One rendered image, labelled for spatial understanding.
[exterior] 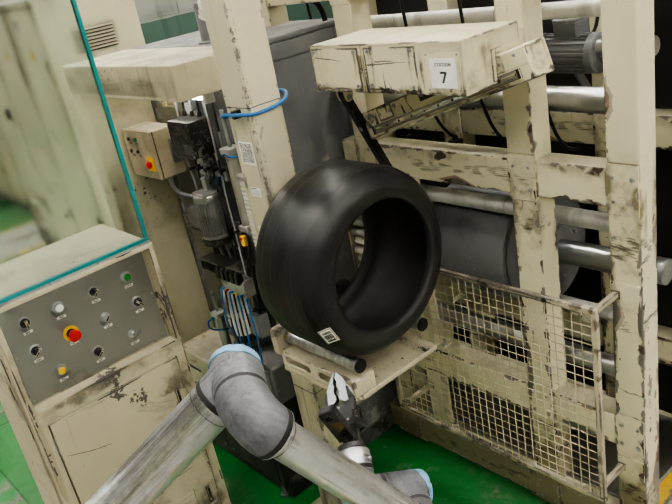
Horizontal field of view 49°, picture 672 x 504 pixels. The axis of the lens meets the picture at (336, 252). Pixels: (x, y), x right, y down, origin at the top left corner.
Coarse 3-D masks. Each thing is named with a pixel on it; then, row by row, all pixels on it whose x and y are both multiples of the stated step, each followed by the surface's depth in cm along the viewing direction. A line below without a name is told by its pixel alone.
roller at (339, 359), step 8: (288, 336) 243; (296, 336) 240; (296, 344) 240; (304, 344) 236; (312, 344) 234; (312, 352) 235; (320, 352) 231; (328, 352) 228; (336, 360) 225; (344, 360) 222; (352, 360) 220; (360, 360) 220; (352, 368) 220; (360, 368) 220
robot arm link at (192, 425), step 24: (216, 360) 160; (240, 360) 157; (216, 384) 154; (192, 408) 158; (168, 432) 159; (192, 432) 158; (216, 432) 160; (144, 456) 160; (168, 456) 159; (192, 456) 161; (120, 480) 162; (144, 480) 160; (168, 480) 162
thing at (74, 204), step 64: (0, 0) 203; (64, 0) 214; (0, 64) 206; (64, 64) 218; (0, 128) 209; (64, 128) 221; (0, 192) 213; (64, 192) 225; (128, 192) 239; (0, 256) 216; (64, 256) 229
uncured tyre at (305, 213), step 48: (288, 192) 212; (336, 192) 202; (384, 192) 209; (288, 240) 203; (336, 240) 200; (384, 240) 250; (432, 240) 226; (288, 288) 204; (384, 288) 249; (432, 288) 231; (384, 336) 220
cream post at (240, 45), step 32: (224, 0) 209; (256, 0) 216; (224, 32) 214; (256, 32) 218; (224, 64) 221; (256, 64) 220; (224, 96) 227; (256, 96) 222; (256, 128) 224; (256, 160) 229; (288, 160) 234; (256, 224) 244
